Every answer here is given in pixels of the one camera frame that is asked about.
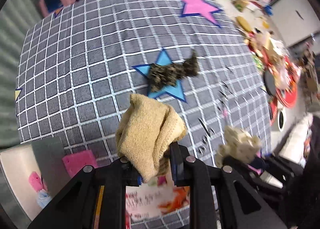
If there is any beige knitted cloth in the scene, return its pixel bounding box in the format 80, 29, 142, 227
116, 94, 187, 183

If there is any cream dotted soft cloth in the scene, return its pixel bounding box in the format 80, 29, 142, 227
214, 126, 261, 168

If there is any pink foam sponge block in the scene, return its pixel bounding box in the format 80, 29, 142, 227
62, 150, 98, 178

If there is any leopard print scrunchie cloth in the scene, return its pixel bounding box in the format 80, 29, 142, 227
148, 49, 199, 92

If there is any light blue fluffy cloth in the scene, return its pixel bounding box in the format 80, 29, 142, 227
36, 189, 52, 209

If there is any pink black striped ball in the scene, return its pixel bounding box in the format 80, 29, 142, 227
28, 171, 48, 192

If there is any printed paper sheet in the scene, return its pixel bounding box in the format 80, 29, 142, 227
126, 174, 190, 222

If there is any white cardboard storage box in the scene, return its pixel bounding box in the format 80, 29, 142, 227
1, 137, 70, 220

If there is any grey checked star rug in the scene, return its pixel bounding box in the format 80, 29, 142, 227
15, 0, 273, 229

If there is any green pleated curtain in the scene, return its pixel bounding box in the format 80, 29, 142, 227
1, 0, 42, 149

